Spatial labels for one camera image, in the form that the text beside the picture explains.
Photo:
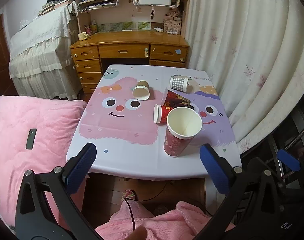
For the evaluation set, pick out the cartoon monster tablecloth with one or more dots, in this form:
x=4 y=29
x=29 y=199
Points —
x=128 y=142

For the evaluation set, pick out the small red paper cup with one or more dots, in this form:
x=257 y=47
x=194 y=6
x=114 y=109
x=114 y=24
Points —
x=160 y=113

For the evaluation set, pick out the white floral curtain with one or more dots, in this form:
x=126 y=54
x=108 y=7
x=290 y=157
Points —
x=253 y=53

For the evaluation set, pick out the pink robe sleeve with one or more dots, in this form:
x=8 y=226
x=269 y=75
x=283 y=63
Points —
x=185 y=221

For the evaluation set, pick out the brown paper cup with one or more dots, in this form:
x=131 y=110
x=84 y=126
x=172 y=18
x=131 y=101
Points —
x=141 y=91

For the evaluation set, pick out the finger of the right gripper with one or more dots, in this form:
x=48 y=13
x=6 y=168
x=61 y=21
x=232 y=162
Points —
x=288 y=160

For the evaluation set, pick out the black smartphone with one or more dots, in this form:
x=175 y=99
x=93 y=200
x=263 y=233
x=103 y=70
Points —
x=31 y=139

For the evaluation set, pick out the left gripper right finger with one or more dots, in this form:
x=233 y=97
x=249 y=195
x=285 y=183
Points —
x=253 y=200

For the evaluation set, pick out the wooden bookshelf hutch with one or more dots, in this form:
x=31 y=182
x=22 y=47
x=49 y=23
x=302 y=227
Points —
x=101 y=16

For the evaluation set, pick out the cardboard box on desk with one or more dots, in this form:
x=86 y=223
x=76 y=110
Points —
x=172 y=27

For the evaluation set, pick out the pink fluffy blanket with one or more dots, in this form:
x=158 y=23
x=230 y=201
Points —
x=55 y=121

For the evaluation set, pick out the wooden desk with drawers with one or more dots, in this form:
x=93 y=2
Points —
x=94 y=55

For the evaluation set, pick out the tall red paper cup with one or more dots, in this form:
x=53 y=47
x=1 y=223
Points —
x=183 y=125

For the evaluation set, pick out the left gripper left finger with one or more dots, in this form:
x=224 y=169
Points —
x=34 y=217

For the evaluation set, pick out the white lace cloth cover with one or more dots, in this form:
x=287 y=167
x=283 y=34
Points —
x=41 y=64

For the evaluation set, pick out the grey checked paper cup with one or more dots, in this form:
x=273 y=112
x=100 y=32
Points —
x=179 y=83

